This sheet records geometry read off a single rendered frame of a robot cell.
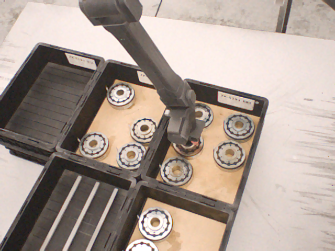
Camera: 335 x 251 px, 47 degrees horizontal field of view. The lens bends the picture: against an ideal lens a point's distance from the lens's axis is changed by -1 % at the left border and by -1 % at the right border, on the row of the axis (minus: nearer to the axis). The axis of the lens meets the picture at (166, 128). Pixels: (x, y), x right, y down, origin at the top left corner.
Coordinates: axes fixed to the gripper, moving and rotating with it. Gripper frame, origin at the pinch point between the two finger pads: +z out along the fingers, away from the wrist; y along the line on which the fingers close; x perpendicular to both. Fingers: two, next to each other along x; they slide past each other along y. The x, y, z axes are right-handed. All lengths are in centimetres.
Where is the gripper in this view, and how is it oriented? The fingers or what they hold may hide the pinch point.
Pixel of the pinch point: (188, 139)
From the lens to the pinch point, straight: 127.7
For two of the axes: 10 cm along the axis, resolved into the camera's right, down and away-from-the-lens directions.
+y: 9.2, 2.8, -2.7
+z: 1.0, 5.1, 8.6
